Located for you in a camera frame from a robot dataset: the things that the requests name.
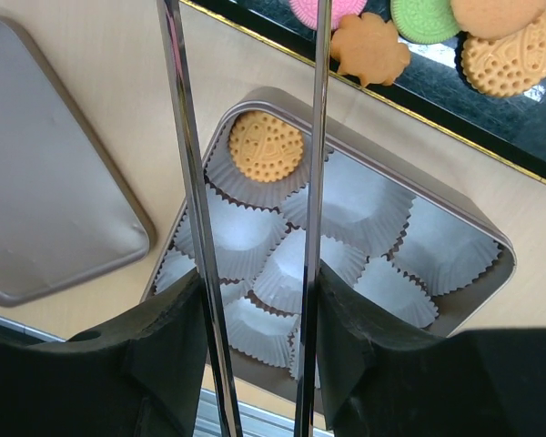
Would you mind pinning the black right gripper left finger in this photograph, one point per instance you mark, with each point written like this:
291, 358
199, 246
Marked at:
138, 374

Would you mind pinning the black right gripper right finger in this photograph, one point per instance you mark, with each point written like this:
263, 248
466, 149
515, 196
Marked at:
381, 376

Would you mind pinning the metal tongs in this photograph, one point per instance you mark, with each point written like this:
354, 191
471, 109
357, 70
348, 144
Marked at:
188, 144

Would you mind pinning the round orange cookie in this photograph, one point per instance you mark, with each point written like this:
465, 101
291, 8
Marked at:
265, 148

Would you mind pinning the tan round cookie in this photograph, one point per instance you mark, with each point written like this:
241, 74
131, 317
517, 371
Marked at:
494, 19

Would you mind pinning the square cookie tin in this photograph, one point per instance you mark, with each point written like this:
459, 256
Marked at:
455, 307

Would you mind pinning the tin lid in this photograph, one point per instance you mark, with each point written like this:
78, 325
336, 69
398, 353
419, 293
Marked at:
66, 213

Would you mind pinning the black cookie tray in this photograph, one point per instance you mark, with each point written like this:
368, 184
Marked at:
432, 88

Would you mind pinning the orange leaf cookie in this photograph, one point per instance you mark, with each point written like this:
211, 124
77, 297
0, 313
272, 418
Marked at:
367, 47

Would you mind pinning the orange dotted cookie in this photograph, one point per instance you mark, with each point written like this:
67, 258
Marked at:
508, 66

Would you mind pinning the green round cookie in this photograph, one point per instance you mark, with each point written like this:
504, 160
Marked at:
424, 22

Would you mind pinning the pink round cookie lower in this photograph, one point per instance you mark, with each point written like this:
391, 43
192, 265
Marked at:
306, 11

